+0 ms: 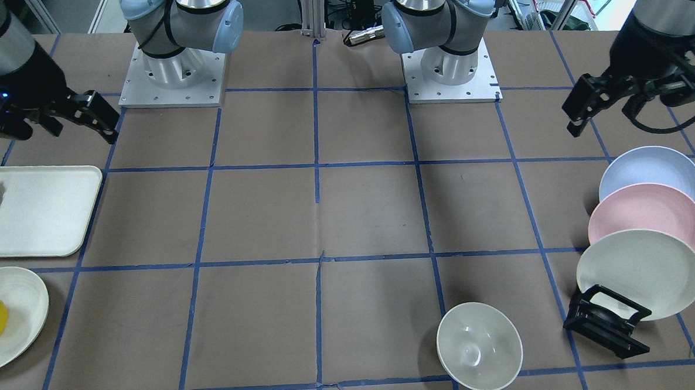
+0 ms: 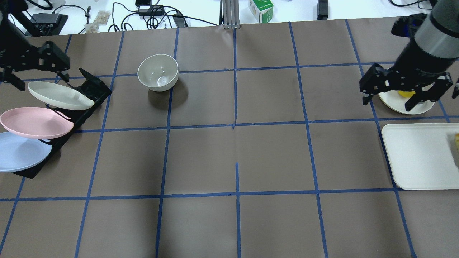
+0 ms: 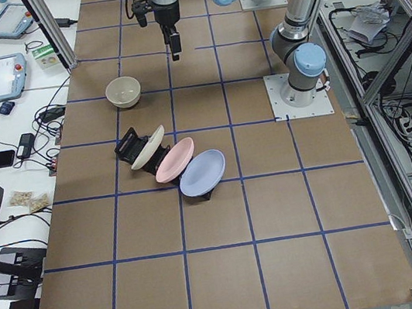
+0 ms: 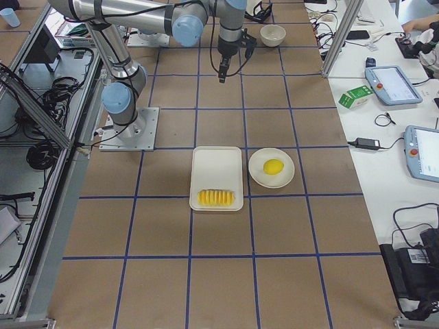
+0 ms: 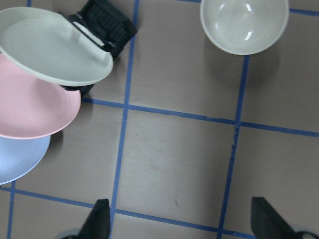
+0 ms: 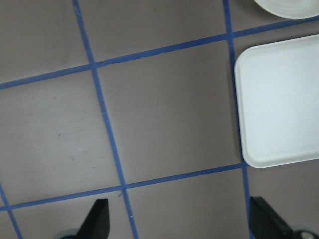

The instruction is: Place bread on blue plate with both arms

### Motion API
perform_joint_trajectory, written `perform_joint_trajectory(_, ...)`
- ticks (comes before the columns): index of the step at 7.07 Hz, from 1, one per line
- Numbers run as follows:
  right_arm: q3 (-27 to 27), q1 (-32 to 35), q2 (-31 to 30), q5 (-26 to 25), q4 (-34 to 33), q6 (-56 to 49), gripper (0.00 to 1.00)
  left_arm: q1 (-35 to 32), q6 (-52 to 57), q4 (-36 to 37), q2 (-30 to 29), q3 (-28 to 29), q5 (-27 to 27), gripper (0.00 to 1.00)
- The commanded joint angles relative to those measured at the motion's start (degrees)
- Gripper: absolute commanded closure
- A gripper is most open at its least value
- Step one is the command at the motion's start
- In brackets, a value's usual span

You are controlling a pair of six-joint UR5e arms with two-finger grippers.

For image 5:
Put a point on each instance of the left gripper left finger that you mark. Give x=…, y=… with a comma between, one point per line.
x=98, y=223

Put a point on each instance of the blue plate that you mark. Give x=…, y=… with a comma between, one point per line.
x=19, y=156

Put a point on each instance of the cream plate in rack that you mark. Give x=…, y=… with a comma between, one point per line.
x=48, y=46

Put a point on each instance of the pink plate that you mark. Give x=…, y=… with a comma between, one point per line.
x=30, y=107

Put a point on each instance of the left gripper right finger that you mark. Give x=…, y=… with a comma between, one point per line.
x=266, y=223

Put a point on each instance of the black plate rack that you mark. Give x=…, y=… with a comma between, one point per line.
x=104, y=25

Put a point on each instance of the cream bowl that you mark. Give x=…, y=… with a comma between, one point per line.
x=244, y=27

